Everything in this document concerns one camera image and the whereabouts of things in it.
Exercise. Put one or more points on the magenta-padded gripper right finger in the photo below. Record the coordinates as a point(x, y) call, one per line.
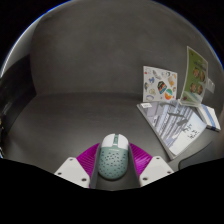
point(154, 169)

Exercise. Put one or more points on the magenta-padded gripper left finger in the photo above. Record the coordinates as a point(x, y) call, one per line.
point(74, 170)

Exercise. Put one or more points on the green and white computer mouse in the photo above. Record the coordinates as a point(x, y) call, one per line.
point(112, 159)

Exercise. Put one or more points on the large grey white book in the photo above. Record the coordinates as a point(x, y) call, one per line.
point(175, 128)

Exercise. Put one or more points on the white book blue band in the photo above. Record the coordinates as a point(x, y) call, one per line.
point(209, 117)

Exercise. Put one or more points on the white sticker sheet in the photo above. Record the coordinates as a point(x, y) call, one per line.
point(160, 84)

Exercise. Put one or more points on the green menu sign stand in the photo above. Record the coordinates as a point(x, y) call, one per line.
point(196, 75)

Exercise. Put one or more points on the white wall switch plates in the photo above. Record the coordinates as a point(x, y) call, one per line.
point(211, 85)

